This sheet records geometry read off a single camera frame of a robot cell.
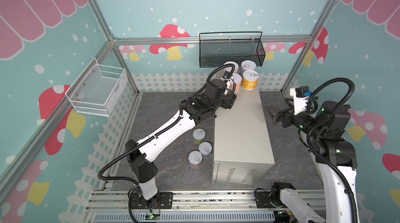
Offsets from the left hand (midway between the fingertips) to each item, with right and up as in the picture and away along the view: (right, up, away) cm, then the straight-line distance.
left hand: (225, 93), depth 72 cm
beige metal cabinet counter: (+8, -27, -1) cm, 28 cm away
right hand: (+18, -5, -11) cm, 22 cm away
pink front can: (-15, -34, +10) cm, 38 cm away
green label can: (-13, -23, +19) cm, 32 cm away
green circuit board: (-34, -58, 0) cm, 67 cm away
